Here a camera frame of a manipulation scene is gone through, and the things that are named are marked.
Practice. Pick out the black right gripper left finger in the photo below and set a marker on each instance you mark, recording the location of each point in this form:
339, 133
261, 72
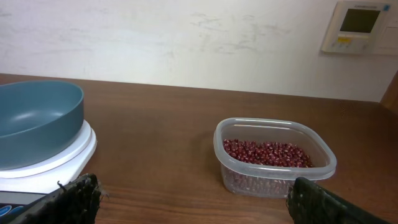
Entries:
74, 203

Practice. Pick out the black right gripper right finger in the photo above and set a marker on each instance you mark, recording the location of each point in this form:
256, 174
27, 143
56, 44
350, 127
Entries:
309, 203

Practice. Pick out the white digital kitchen scale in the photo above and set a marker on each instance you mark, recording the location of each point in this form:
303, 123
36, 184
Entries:
23, 186

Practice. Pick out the blue plastic bowl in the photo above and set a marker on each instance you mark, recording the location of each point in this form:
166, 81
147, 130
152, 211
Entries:
39, 119

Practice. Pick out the red adzuki beans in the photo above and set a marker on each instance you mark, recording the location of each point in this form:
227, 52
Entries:
268, 153

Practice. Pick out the clear plastic food container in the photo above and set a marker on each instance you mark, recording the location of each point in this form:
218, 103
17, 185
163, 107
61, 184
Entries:
270, 181

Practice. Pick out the white wall control panel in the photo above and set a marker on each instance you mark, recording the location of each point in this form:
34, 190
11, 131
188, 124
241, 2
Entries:
362, 27

